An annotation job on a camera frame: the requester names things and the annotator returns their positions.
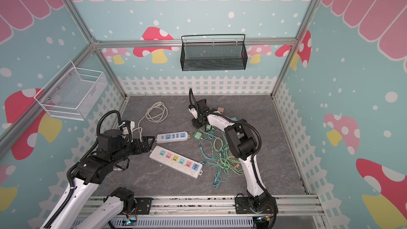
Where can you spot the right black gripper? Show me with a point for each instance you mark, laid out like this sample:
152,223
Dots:
198,122

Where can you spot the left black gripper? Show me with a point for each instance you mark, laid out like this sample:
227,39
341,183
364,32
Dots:
147,147

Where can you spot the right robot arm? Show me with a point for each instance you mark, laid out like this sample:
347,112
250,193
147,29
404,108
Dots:
244,142

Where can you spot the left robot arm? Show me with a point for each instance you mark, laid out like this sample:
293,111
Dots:
114,143

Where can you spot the small white blue power strip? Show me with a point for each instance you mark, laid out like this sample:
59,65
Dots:
172,137

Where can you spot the large white multicolour power strip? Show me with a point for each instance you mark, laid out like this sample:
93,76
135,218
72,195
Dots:
176,161

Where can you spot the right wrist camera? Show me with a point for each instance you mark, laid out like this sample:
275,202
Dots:
194,112

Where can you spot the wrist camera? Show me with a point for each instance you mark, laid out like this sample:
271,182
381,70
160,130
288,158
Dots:
194,112
128,127

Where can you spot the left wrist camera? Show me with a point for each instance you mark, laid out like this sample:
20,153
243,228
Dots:
128,127

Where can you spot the black mesh wall basket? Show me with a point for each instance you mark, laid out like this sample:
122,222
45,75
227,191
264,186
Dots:
225,52

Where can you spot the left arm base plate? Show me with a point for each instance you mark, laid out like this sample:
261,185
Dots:
141,205

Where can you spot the white mesh wall basket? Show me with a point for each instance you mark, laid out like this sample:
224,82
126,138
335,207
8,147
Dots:
72,93

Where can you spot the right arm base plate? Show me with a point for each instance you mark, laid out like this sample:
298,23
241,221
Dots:
249,205

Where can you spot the aluminium front rail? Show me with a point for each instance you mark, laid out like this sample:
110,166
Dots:
218,211

